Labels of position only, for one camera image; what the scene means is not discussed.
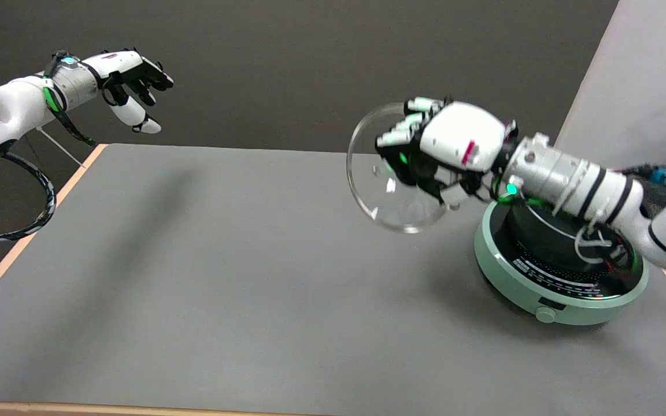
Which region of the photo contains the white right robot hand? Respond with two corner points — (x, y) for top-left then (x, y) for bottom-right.
(375, 96), (519, 210)

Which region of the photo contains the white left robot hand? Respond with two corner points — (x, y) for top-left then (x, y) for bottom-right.
(98, 49), (175, 135)

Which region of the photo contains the glass pot lid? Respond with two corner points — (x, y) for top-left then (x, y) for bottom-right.
(346, 102), (456, 234)

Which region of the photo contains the thin white rod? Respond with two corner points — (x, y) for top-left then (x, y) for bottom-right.
(37, 128), (86, 169)

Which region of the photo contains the green induction cooker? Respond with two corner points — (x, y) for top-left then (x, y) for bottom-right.
(474, 191), (650, 326)

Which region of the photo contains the green black wrist cable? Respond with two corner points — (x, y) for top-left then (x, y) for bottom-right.
(43, 51), (97, 147)

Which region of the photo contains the black pot with handle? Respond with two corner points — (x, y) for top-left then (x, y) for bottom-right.
(504, 198), (637, 273)

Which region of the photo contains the black looping arm cable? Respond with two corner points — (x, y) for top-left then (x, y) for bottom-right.
(0, 78), (57, 244)

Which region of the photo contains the black cable with blue connector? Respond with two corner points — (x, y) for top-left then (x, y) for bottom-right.
(619, 164), (666, 188)

